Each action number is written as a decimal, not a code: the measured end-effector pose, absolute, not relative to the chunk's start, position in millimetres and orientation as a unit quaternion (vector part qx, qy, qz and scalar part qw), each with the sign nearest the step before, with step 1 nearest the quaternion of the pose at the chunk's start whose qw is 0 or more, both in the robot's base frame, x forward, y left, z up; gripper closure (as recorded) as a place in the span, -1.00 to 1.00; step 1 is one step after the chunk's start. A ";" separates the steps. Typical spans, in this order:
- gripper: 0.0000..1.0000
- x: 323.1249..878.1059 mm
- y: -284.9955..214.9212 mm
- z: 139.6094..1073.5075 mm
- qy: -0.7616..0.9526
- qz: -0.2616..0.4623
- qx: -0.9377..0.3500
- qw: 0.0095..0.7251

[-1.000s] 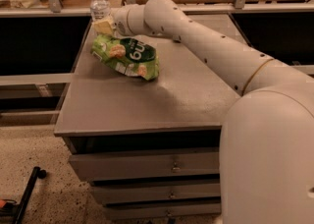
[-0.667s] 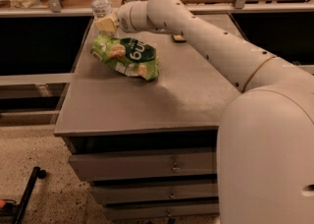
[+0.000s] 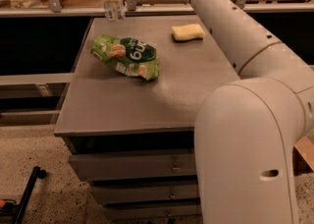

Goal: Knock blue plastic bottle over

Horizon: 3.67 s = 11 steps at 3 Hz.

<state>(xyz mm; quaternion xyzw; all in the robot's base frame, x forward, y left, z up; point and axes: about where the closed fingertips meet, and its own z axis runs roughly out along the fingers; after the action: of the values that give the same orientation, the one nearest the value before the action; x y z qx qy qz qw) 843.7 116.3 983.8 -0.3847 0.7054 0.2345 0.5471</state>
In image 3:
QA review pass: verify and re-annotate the cardboard box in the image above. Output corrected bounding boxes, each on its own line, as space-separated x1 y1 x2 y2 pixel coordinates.
293 137 314 174

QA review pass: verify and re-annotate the grey drawer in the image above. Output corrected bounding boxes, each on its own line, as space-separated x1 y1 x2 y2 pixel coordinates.
90 180 199 205
69 149 196 182
104 200 201 220

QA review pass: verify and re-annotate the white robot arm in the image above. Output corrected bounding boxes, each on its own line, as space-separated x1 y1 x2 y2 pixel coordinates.
103 0 314 224

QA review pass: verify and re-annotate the middle grey drawer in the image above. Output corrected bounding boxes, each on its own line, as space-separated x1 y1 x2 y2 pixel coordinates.
90 180 199 205

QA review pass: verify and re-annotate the green snack bag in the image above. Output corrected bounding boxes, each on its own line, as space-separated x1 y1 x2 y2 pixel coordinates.
90 35 159 81

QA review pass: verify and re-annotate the bottom grey drawer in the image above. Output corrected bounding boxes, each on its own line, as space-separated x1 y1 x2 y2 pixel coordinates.
104 200 201 220

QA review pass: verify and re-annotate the grey drawer cabinet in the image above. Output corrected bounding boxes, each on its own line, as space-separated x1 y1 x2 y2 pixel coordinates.
53 14 241 224

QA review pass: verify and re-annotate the black pole on floor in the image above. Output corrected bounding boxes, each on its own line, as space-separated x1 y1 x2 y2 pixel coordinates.
11 166 46 224

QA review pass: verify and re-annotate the top grey drawer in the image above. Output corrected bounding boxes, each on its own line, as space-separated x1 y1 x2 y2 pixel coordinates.
69 149 196 182

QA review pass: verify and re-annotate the yellow sponge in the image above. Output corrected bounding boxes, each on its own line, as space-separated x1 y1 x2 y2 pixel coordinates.
172 24 205 41

